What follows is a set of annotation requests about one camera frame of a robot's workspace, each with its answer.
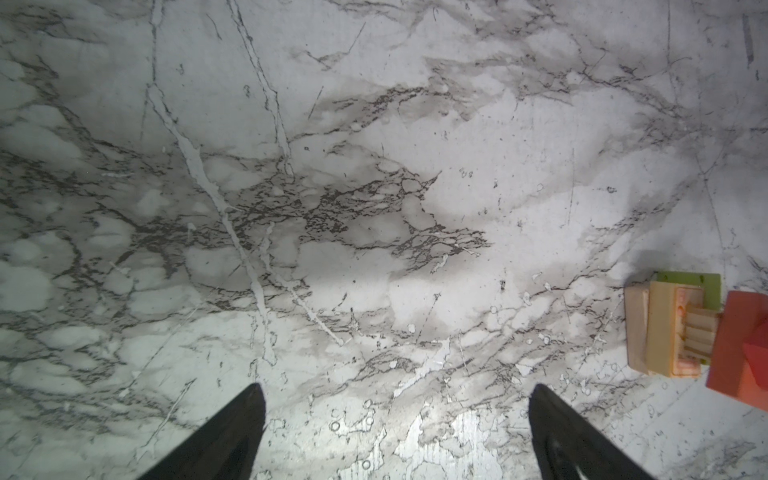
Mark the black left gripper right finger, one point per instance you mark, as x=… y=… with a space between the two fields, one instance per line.
x=568 y=447

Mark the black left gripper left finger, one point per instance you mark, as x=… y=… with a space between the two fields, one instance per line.
x=224 y=447

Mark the printed wood block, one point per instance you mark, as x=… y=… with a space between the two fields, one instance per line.
x=680 y=330

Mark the orange red rectangular block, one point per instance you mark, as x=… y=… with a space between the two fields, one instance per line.
x=729 y=372

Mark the small red cube block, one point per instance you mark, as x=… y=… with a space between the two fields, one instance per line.
x=756 y=354

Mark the lime green rectangular block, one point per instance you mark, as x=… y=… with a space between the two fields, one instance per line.
x=710 y=283

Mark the plain wood rectangular block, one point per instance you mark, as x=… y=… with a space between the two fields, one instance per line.
x=636 y=303

